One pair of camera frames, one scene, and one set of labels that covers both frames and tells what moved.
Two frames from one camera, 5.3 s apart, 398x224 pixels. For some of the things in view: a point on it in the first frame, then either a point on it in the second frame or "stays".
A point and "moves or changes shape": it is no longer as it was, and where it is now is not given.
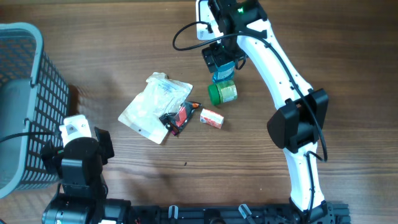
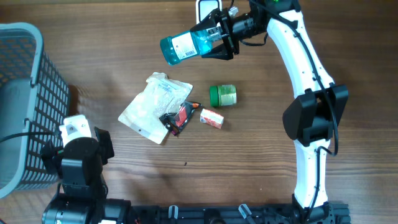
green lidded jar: (222, 92) moves or changes shape
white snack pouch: (160, 96) stays
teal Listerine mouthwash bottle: (224, 72) → (178, 47)
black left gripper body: (106, 149) stays
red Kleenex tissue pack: (211, 118) stays
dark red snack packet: (174, 122) stays
